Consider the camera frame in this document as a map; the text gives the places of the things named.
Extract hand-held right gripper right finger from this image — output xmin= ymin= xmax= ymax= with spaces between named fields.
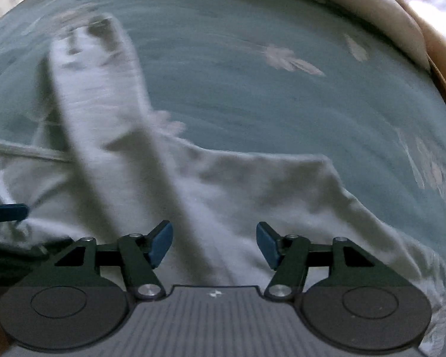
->
xmin=256 ymin=221 xmax=413 ymax=301

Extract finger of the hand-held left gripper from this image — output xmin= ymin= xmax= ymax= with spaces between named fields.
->
xmin=0 ymin=203 xmax=29 ymax=224
xmin=0 ymin=237 xmax=73 ymax=268

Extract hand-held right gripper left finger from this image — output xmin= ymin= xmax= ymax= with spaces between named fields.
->
xmin=20 ymin=220 xmax=174 ymax=301

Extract light grey sweatpants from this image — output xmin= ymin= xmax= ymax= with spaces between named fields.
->
xmin=0 ymin=13 xmax=446 ymax=357

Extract rolled floral quilt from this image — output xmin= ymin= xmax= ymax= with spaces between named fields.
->
xmin=33 ymin=0 xmax=432 ymax=71

